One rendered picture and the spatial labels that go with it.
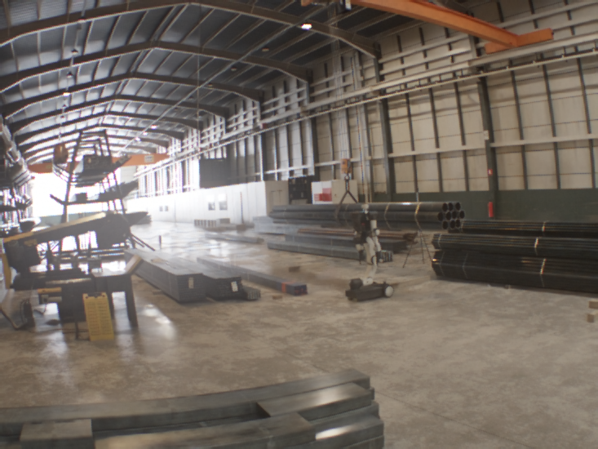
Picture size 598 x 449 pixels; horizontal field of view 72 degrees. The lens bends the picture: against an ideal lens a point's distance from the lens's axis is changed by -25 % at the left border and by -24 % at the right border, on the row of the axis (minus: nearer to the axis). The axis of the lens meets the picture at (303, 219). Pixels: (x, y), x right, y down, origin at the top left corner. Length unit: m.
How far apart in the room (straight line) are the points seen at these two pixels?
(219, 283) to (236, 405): 5.96
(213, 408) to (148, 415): 0.42
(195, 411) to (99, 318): 3.79
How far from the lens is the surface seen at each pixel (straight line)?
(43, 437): 2.79
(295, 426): 2.70
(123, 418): 2.98
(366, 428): 2.86
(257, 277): 10.52
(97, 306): 6.59
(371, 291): 8.23
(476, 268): 9.03
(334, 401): 3.01
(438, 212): 8.13
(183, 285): 8.74
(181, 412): 3.00
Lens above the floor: 1.69
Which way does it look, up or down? 3 degrees down
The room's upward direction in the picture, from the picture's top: 3 degrees counter-clockwise
